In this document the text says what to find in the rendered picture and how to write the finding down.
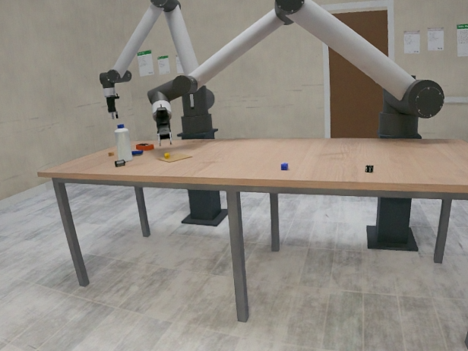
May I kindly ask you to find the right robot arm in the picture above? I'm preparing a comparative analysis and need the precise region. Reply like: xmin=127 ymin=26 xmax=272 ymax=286
xmin=100 ymin=0 xmax=215 ymax=134

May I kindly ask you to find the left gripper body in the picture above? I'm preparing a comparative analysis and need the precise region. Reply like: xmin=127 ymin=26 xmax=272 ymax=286
xmin=152 ymin=100 xmax=172 ymax=140

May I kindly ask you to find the tan mat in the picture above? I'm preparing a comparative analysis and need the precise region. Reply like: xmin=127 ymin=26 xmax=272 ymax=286
xmin=157 ymin=153 xmax=193 ymax=163

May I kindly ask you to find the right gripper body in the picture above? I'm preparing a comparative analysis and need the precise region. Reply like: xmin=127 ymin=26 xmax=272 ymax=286
xmin=103 ymin=87 xmax=119 ymax=112

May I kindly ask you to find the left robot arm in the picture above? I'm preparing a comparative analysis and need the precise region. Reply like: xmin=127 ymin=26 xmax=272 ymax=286
xmin=147 ymin=0 xmax=444 ymax=136

